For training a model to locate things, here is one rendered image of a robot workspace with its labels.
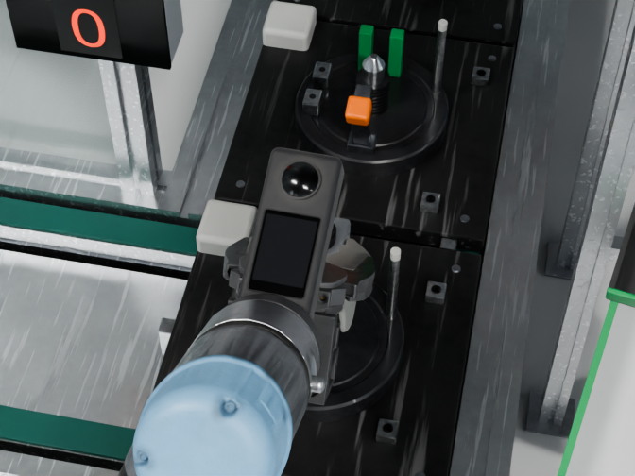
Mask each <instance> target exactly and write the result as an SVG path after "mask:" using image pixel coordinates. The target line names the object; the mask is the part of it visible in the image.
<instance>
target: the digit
mask: <svg viewBox="0 0 635 476"><path fill-rule="evenodd" d="M51 3H52V8H53V11H54V16H55V21H56V26H57V31H58V35H59V40H60V48H61V50H64V51H71V52H78V53H84V54H91V55H98V56H103V57H110V58H117V59H122V58H123V56H122V50H121V43H120V38H119V32H118V25H117V20H116V13H115V7H114V2H113V0H51Z"/></svg>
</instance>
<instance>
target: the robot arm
mask: <svg viewBox="0 0 635 476"><path fill-rule="evenodd" d="M343 178H344V169H343V165H342V161H341V160H340V159H339V158H338V157H334V156H328V155H322V154H317V153H311V152H305V151H299V150H294V149H288V148H282V147H277V148H275V149H273V150H272V152H271V154H270V158H269V163H268V167H267V170H266V178H265V183H264V187H263V191H262V195H261V199H260V203H259V208H258V212H257V216H256V220H255V224H254V229H253V233H252V236H251V237H249V238H248V237H244V238H242V239H241V240H239V241H237V242H235V243H234V244H232V245H230V246H228V247H227V249H226V250H225V258H224V267H223V277H224V278H225V279H226V280H228V281H229V286H230V287H232V288H234V289H236V292H235V295H236V298H232V297H230V299H229V300H228V305H227V306H226V307H225V308H223V309H222V310H221V311H219V312H218V313H216V314H215V315H213V316H212V318H211V319H210V320H209V322H208V323H207V324H206V326H205V327H204V328H203V330H202V331H201V332H200V334H199V335H198V336H197V338H196V340H195V341H194V342H193V344H192V345H191V346H190V348H189V349H188V350H187V352H186V353H185V354H184V356H183V357H182V358H181V360H180V362H179V363H178V364H177V366H176V367H175V368H174V370H173V371H172V372H171V373H170V374H168V375H167V376H166V377H165V378H164V379H163V380H162V381H161V382H160V383H159V385H158V386H157V387H156V388H155V389H154V391H153V392H152V394H151V395H150V397H149V398H148V400H147V402H146V404H145V407H144V409H143V411H142V413H141V416H140V419H139V423H138V425H137V428H136V431H135V435H134V438H133V443H132V445H131V447H130V449H129V452H128V454H127V456H126V459H125V463H124V465H123V466H122V468H121V469H120V471H119V473H118V475H117V476H281V475H282V473H283V469H284V467H285V465H286V462H287V459H288V456H289V452H290V449H291V445H292V441H293V438H294V436H295V434H296V431H297V429H298V428H299V426H300V422H301V420H302V417H303V415H304V413H305V410H306V407H307V404H308V403H313V404H318V405H324V404H325V402H326V399H327V398H328V395H329V393H330V390H331V388H332V385H333V383H334V381H335V374H336V367H337V359H338V352H339V347H338V346H337V345H338V338H339V331H340V329H341V331H342V332H346V331H347V330H348V329H349V328H350V326H351V324H352V320H353V315H354V310H355V305H356V301H359V300H364V299H366V298H367V297H368V296H369V295H370V294H371V292H372V288H373V283H374V275H375V265H374V261H373V258H372V257H371V256H370V255H369V253H368V252H367V251H366V250H365V249H364V248H363V247H362V246H360V245H359V244H358V243H357V242H356V241H354V240H353V239H347V238H346V239H345V245H344V246H340V247H339V250H338V252H337V253H334V254H328V255H327V253H328V248H329V244H330V240H331V235H332V230H333V226H334V221H335V213H336V209H337V204H338V199H339V196H340V191H341V186H342V182H343ZM338 313H339V320H340V323H337V318H338V315H337V314H338Z"/></svg>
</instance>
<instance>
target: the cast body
mask: <svg viewBox="0 0 635 476"><path fill-rule="evenodd" d="M350 230H351V223H350V220H348V219H343V218H337V217H335V221H334V226H333V230H332V235H331V240H330V244H329V248H328V253H327V255H328V254H334V253H337V252H338V250H339V247H340V246H344V245H345V239H346V238H347V239H350Z"/></svg>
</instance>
